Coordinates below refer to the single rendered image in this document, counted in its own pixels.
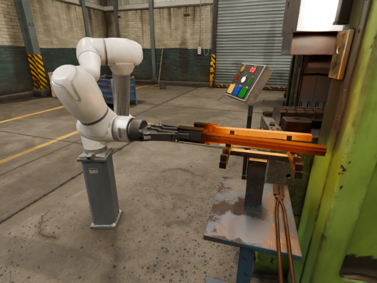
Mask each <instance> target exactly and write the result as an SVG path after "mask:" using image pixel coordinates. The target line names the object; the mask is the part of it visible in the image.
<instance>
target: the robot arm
mask: <svg viewBox="0 0 377 283"><path fill-rule="evenodd" d="M76 55H77V59H78V61H79V64H80V66H74V65H63V66H60V67H59V68H57V69H56V70H55V71H54V73H53V75H52V77H51V83H52V87H53V90H54V92H55V94H56V96H57V98H58V99H59V100H60V101H61V103H62V104H63V105H64V106H65V108H66V109H67V110H68V111H69V112H70V114H72V115H73V117H75V118H76V119H78V121H77V123H76V128H77V131H78V133H79V134H80V135H81V140H82V144H83V147H84V152H83V154H81V155H80V156H79V158H80V159H83V158H87V160H91V159H93V158H101V159H103V158H105V157H106V155H107V154H108V153H109V151H110V150H112V147H107V143H111V142H128V143H132V142H134V141H139V142H143V141H145V142H148V141H167V142H175V141H176V140H177V142H179V141H180V139H181V140H193V141H201V132H200V131H190V130H180V131H178V129H177V128H178V127H179V126H178V125H170V124H164V123H161V122H160V123H159V125H156V124H151V125H149V124H148V123H147V121H146V120H143V119H136V118H135V117H132V116H131V115H130V114H129V113H130V77H131V73H132V72H133V69H134V67H135V66H137V65H139V64H140V63H141V61H142V59H143V53H142V48H141V45H140V44H138V43H137V42H135V41H133V40H129V39H123V38H88V37H86V38H82V39H81V40H80V41H79V42H78V44H77V48H76ZM101 66H109V68H110V70H111V71H112V80H113V105H114V111H112V110H111V109H110V108H109V107H108V106H107V104H106V102H105V101H104V98H103V94H102V92H101V90H100V88H99V87H98V85H97V83H96V82H97V81H98V80H99V78H100V67H101Z"/></svg>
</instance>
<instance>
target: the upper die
mask: <svg viewBox="0 0 377 283"><path fill-rule="evenodd" d="M337 34H338V32H332V33H291V34H288V35H285V36H283V41H282V49H281V54H282V55H333V52H334V46H335V41H336V38H337Z"/></svg>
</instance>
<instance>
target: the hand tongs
mask: <svg viewBox="0 0 377 283"><path fill-rule="evenodd" d="M278 187H279V192H278ZM273 194H274V196H275V199H276V200H277V202H276V204H275V228H276V239H277V259H278V279H279V283H283V268H282V254H281V240H280V232H279V216H278V207H279V203H280V204H281V206H282V209H283V217H284V226H285V232H286V242H287V252H288V261H289V271H290V277H291V283H296V280H295V272H294V266H293V258H292V250H291V242H290V236H289V228H288V221H287V213H286V209H285V206H284V204H283V198H284V187H283V185H281V184H279V186H278V184H273Z"/></svg>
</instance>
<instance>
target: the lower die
mask: <svg viewBox="0 0 377 283"><path fill-rule="evenodd" d="M278 107H280V106H273V114H272V118H273V119H274V120H275V122H276V123H277V124H278V126H281V118H282V117H283V116H284V117H285V116H286V110H287V109H286V110H285V108H279V110H277V108H278ZM298 108H315V107H298ZM314 112H315V110H314V111H312V109H306V117H307V118H313V116H314ZM295 113H296V110H295V111H294V109H291V108H288V112H287V117H294V116H295ZM304 115H305V110H304V111H303V109H297V114H296V117H304ZM323 115H324V110H323V112H322V109H316V114H315V119H322V118H323ZM312 128H321V125H317V124H312Z"/></svg>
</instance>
